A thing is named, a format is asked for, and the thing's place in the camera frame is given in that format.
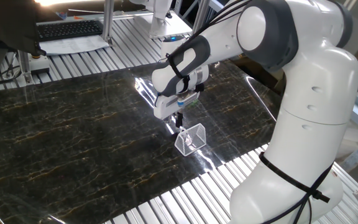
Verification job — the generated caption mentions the black marble pattern mat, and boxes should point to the black marble pattern mat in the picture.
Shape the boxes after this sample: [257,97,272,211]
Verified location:
[0,60,284,224]

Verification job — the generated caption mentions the dark computer monitor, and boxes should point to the dark computer monitor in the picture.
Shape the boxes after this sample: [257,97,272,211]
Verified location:
[0,0,48,78]

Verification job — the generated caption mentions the white emergency stop button box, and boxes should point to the white emergency stop button box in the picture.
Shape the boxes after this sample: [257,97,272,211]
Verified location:
[29,53,51,75]

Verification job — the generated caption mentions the black cables bundle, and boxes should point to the black cables bundle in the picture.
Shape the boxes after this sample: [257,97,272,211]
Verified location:
[0,55,23,87]

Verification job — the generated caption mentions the black computer keyboard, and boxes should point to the black computer keyboard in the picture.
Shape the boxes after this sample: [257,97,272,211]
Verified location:
[37,20,104,43]

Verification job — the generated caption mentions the short aluminium profile post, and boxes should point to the short aluminium profile post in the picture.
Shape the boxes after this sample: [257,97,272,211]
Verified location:
[17,49,34,84]

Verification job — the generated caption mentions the tall aluminium profile post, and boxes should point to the tall aluminium profile post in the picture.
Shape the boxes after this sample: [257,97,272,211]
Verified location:
[101,0,115,46]

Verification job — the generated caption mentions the white paper sheets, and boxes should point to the white paper sheets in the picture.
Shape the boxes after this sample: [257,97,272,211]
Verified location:
[39,34,110,56]

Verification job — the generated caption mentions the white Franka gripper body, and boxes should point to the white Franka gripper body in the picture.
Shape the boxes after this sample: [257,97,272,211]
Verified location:
[153,91,201,121]

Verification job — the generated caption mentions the white mesh miniature goal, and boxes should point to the white mesh miniature goal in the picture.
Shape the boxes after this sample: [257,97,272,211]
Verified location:
[174,123,207,157]

